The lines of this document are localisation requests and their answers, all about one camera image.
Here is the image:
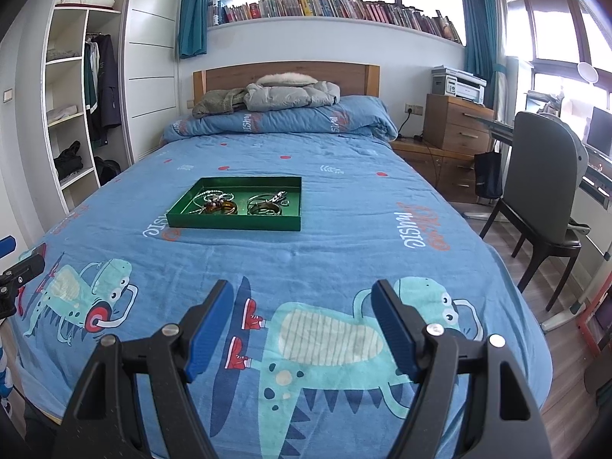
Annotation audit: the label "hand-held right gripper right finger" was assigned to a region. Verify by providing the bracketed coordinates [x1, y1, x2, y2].
[370, 280, 546, 459]

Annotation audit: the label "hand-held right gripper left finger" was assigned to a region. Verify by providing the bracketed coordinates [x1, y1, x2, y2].
[60, 280, 235, 459]

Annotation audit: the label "green jewelry tray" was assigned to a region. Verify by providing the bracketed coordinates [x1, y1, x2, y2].
[166, 176, 303, 233]

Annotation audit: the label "silver chain necklace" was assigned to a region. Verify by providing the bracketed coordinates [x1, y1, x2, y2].
[189, 189, 235, 213]

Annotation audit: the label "blue printed blanket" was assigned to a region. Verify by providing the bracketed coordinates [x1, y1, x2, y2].
[10, 134, 553, 459]

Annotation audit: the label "black folded clothes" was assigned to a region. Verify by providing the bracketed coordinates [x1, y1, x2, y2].
[52, 141, 84, 177]

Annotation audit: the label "black backpack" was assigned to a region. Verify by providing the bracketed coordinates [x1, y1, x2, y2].
[93, 155, 122, 187]

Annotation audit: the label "white folded clothes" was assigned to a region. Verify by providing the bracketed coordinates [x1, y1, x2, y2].
[46, 105, 80, 122]

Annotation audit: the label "low wooden nightstand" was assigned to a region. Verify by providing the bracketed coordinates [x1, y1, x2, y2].
[389, 136, 483, 204]

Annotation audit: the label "dark bag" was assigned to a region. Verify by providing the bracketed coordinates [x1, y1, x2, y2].
[473, 150, 504, 199]

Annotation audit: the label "hanging dark clothes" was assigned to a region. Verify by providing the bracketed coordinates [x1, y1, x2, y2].
[83, 33, 122, 144]

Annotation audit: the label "white open shelf unit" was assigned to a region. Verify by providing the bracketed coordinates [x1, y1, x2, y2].
[43, 0, 135, 211]

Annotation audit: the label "grey chair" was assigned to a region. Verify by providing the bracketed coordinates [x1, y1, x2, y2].
[479, 111, 590, 311]

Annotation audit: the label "wooden drawer cabinet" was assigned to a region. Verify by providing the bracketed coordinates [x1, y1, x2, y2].
[423, 93, 498, 156]

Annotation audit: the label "folded blue quilt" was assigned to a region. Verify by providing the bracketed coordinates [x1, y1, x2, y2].
[160, 96, 399, 144]

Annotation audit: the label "olive fleece garment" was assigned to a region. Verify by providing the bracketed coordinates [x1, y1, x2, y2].
[192, 88, 249, 118]

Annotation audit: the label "white wardrobe door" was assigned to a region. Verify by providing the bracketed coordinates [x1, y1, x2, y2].
[122, 0, 185, 163]

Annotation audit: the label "grey down jacket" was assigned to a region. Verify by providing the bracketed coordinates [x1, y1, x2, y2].
[244, 73, 341, 112]

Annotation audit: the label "white printer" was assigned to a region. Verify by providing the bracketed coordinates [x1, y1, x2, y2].
[431, 67, 487, 103]

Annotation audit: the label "wooden headboard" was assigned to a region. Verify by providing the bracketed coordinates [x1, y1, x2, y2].
[192, 61, 381, 108]

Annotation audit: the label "computer monitor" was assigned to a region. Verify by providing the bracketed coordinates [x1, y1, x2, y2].
[586, 106, 612, 158]

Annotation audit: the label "short teal curtain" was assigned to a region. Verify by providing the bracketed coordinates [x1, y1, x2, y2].
[179, 0, 213, 59]

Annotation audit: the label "long teal curtain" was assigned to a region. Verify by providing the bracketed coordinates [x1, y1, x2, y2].
[461, 0, 508, 120]

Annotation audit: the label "round white lamp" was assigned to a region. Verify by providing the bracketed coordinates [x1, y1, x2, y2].
[576, 61, 601, 87]

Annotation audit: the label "row of books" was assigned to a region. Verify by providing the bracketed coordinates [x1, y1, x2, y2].
[208, 0, 464, 45]

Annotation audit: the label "red metal frame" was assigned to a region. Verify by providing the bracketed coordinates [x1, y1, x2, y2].
[576, 277, 612, 359]

